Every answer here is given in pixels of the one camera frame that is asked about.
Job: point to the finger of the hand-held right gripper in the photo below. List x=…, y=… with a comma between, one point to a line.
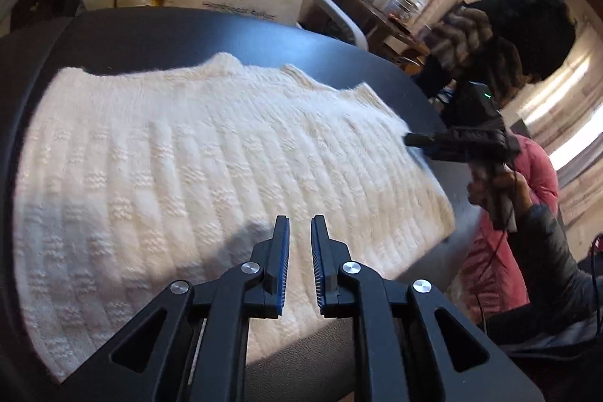
x=433, y=140

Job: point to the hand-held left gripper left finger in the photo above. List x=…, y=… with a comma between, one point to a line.
x=282, y=284

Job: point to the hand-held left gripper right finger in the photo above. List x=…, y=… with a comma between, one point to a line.
x=319, y=284

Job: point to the white knit sweater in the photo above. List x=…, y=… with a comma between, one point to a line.
x=188, y=157

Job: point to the person's right forearm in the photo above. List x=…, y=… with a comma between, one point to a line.
x=551, y=260

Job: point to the person's right hand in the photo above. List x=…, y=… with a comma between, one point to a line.
x=520, y=195

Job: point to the wooden side table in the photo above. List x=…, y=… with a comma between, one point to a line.
x=358, y=11

